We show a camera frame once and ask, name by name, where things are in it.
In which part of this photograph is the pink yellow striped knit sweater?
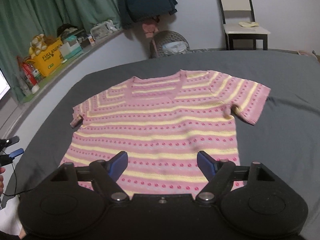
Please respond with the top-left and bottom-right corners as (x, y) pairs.
(62, 70), (270, 196)

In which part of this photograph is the person's left hand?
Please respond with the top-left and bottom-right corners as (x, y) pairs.
(0, 167), (6, 195)

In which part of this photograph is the laptop screen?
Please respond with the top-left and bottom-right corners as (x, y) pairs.
(0, 70), (11, 100)

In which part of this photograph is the red snack package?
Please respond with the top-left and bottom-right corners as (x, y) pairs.
(22, 62), (37, 86)

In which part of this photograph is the yellow cardboard box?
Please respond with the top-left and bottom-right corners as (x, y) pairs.
(33, 38), (63, 77)

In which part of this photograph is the yellow plush toy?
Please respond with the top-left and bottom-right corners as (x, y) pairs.
(29, 34), (47, 56)

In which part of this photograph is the teal white box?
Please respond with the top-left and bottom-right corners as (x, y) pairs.
(59, 35), (82, 60)

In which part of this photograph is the green curtain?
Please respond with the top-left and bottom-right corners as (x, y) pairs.
(1, 0), (120, 101)

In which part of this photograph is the wicker laundry basket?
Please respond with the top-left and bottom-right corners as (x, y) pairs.
(149, 30), (189, 59)

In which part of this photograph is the clear plastic container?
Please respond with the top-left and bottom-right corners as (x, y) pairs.
(90, 20), (118, 41)

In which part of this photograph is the pink hanging cloth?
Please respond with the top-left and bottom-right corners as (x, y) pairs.
(142, 19), (159, 38)

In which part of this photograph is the yellow cloth on chair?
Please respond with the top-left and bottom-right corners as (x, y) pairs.
(238, 22), (260, 28)

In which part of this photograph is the white black wooden chair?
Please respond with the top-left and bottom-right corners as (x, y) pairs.
(219, 0), (270, 50)

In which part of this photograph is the dark teal hanging jacket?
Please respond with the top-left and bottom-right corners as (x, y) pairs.
(117, 0), (178, 29)

